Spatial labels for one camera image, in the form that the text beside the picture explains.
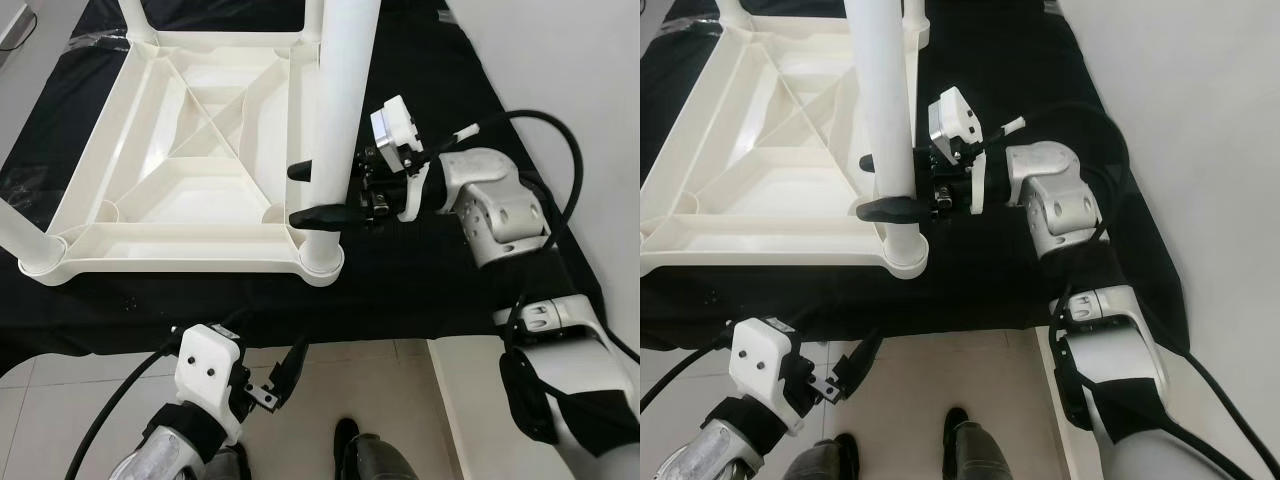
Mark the black tablecloth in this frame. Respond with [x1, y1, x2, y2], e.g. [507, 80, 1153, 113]
[0, 0, 607, 377]
[640, 0, 1193, 355]

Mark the grey black robot left foot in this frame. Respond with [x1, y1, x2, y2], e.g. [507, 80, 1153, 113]
[204, 444, 252, 480]
[784, 431, 862, 480]

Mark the grey black robot foot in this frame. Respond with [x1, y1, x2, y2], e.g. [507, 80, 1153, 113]
[332, 417, 417, 480]
[941, 407, 1012, 480]
[204, 444, 252, 480]
[784, 431, 862, 480]

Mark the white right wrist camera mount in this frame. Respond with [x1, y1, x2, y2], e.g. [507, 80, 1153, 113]
[926, 86, 990, 217]
[369, 95, 432, 222]

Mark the long clear tape strip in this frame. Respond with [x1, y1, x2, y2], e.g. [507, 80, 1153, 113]
[64, 30, 128, 52]

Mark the grey black robot right foot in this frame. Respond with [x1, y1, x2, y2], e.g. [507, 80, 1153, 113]
[332, 417, 417, 480]
[941, 407, 1012, 480]

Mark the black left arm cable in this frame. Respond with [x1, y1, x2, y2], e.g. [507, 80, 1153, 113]
[64, 339, 184, 480]
[640, 329, 742, 413]

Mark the cross-shaped clear tape patch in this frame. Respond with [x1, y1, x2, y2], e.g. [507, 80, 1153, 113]
[0, 164, 43, 203]

